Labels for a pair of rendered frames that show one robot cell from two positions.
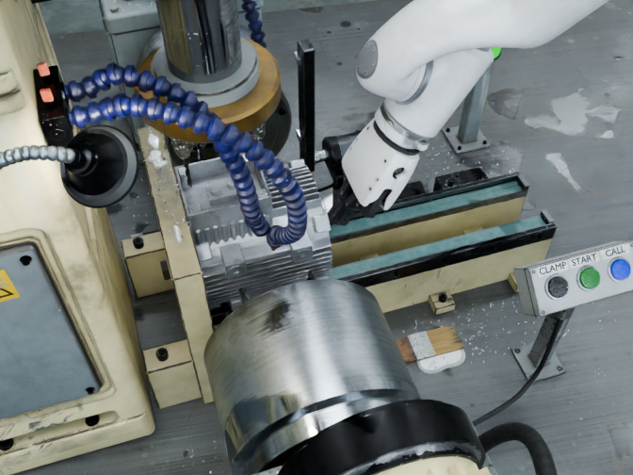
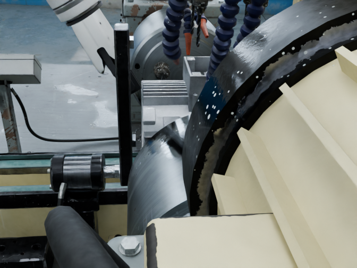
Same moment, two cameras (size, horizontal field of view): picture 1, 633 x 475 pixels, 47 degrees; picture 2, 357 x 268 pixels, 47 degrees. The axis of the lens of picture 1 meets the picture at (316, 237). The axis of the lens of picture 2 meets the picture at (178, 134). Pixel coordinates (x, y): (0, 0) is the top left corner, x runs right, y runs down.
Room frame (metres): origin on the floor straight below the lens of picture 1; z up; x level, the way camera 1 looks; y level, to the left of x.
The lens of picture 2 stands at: (1.43, 0.20, 1.39)
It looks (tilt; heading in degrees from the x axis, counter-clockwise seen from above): 29 degrees down; 191
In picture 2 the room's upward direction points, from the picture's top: 2 degrees clockwise
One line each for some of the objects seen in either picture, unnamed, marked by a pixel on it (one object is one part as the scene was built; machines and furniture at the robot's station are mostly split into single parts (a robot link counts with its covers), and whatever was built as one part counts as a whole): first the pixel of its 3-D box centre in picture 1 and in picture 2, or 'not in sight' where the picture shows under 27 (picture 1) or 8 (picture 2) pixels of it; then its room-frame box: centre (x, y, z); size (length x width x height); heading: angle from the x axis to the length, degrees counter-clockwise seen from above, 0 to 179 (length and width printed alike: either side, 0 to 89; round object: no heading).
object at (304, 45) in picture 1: (307, 110); (123, 111); (0.91, 0.01, 1.12); 0.04 x 0.03 x 0.26; 108
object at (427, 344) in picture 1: (404, 350); not in sight; (0.66, -0.15, 0.80); 0.21 x 0.05 x 0.01; 106
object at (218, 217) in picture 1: (224, 198); (218, 84); (0.73, 0.13, 1.11); 0.12 x 0.11 x 0.07; 108
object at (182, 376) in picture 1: (161, 273); not in sight; (0.69, 0.24, 0.97); 0.30 x 0.11 x 0.34; 18
